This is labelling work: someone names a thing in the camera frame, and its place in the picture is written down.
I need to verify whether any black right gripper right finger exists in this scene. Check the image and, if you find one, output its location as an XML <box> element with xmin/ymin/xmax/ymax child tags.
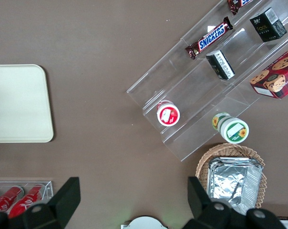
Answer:
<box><xmin>182</xmin><ymin>176</ymin><xmax>248</xmax><ymax>229</ymax></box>

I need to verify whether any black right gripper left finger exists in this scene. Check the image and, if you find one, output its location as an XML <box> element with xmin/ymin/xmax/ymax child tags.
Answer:
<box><xmin>22</xmin><ymin>177</ymin><xmax>81</xmax><ymax>229</ymax></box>

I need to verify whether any aluminium foil tray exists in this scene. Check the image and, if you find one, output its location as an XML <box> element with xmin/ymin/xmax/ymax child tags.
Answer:
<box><xmin>206</xmin><ymin>156</ymin><xmax>264</xmax><ymax>215</ymax></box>

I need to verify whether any light wicker basket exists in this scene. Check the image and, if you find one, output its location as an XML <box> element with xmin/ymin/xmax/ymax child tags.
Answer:
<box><xmin>195</xmin><ymin>142</ymin><xmax>266</xmax><ymax>210</ymax></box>

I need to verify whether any cream plastic tray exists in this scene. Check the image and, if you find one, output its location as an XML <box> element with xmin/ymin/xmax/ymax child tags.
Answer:
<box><xmin>0</xmin><ymin>64</ymin><xmax>54</xmax><ymax>144</ymax></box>

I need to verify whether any clear acrylic bottle rack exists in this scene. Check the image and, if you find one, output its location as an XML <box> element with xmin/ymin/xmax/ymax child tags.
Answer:
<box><xmin>0</xmin><ymin>180</ymin><xmax>53</xmax><ymax>215</ymax></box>

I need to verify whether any red cola bottle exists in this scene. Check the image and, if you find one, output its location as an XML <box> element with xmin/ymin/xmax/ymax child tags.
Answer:
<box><xmin>9</xmin><ymin>185</ymin><xmax>46</xmax><ymax>219</ymax></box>
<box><xmin>0</xmin><ymin>186</ymin><xmax>24</xmax><ymax>213</ymax></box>

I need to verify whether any green lid yogurt cup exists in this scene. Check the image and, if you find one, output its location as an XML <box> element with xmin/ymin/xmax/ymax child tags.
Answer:
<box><xmin>212</xmin><ymin>112</ymin><xmax>250</xmax><ymax>144</ymax></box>

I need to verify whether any red lid yogurt cup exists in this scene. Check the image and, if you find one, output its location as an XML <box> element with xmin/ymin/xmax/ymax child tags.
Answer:
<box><xmin>156</xmin><ymin>100</ymin><xmax>181</xmax><ymax>127</ymax></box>

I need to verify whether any clear acrylic step shelf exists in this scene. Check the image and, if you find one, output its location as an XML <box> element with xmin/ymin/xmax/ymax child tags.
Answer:
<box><xmin>126</xmin><ymin>0</ymin><xmax>288</xmax><ymax>163</ymax></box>

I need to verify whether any small black carton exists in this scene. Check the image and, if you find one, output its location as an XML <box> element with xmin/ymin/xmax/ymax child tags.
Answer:
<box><xmin>249</xmin><ymin>7</ymin><xmax>288</xmax><ymax>43</ymax></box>
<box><xmin>206</xmin><ymin>50</ymin><xmax>236</xmax><ymax>81</ymax></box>

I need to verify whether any red plaid cookie box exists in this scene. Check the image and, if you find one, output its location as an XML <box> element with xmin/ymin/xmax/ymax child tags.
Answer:
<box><xmin>249</xmin><ymin>45</ymin><xmax>288</xmax><ymax>100</ymax></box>

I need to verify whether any Snickers chocolate bar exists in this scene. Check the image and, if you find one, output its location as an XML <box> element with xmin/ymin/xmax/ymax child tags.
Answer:
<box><xmin>185</xmin><ymin>16</ymin><xmax>234</xmax><ymax>60</ymax></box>
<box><xmin>226</xmin><ymin>0</ymin><xmax>261</xmax><ymax>16</ymax></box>

